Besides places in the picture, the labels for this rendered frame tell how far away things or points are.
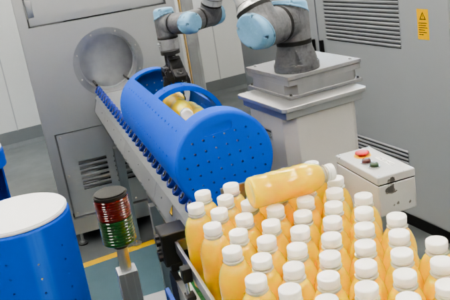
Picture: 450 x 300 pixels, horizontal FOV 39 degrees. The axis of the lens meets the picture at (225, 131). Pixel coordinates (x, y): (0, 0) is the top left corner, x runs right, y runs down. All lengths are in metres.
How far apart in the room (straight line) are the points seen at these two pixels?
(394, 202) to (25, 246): 0.94
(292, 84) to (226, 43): 5.27
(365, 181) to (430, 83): 1.72
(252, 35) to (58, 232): 0.80
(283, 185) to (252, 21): 0.69
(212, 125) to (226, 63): 5.61
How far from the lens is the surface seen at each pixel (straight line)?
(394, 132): 3.51
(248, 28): 1.94
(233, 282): 1.23
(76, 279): 1.86
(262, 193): 1.35
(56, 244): 1.78
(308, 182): 1.39
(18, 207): 1.89
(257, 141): 1.75
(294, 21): 2.01
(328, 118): 2.05
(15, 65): 6.63
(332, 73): 2.10
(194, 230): 1.45
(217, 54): 7.24
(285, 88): 2.05
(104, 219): 1.18
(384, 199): 1.51
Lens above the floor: 1.67
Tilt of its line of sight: 17 degrees down
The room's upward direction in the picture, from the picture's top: 9 degrees counter-clockwise
